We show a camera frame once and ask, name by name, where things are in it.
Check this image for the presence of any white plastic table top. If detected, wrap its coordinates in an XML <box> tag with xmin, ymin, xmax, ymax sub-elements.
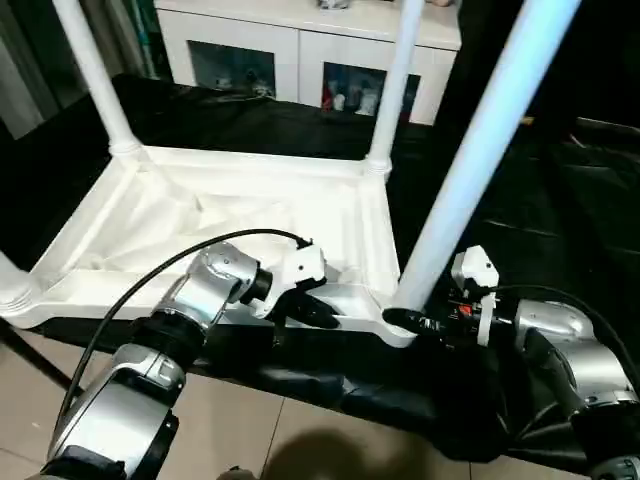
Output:
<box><xmin>0</xmin><ymin>145</ymin><xmax>419</xmax><ymax>349</ymax></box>

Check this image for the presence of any white plastic table leg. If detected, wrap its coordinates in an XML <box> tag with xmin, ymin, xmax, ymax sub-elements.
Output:
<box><xmin>50</xmin><ymin>0</ymin><xmax>143</xmax><ymax>159</ymax></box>
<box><xmin>364</xmin><ymin>0</ymin><xmax>427</xmax><ymax>179</ymax></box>
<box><xmin>0</xmin><ymin>252</ymin><xmax>36</xmax><ymax>311</ymax></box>
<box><xmin>388</xmin><ymin>0</ymin><xmax>583</xmax><ymax>321</ymax></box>

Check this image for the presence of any black work mat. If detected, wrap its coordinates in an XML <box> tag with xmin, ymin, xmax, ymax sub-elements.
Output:
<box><xmin>0</xmin><ymin>72</ymin><xmax>640</xmax><ymax>476</ymax></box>

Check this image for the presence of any black work table leg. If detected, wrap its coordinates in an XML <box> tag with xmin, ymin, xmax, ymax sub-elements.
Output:
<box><xmin>0</xmin><ymin>322</ymin><xmax>81</xmax><ymax>393</ymax></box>

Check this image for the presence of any white glass-door cabinet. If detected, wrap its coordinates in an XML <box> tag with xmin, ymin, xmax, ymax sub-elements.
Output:
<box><xmin>155</xmin><ymin>0</ymin><xmax>463</xmax><ymax>126</ymax></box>

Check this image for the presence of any teal curtain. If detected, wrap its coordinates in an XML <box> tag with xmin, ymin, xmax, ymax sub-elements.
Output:
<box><xmin>130</xmin><ymin>0</ymin><xmax>173</xmax><ymax>81</ymax></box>

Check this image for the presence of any grey curtain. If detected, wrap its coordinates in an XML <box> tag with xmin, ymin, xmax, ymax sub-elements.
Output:
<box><xmin>60</xmin><ymin>0</ymin><xmax>156</xmax><ymax>81</ymax></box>

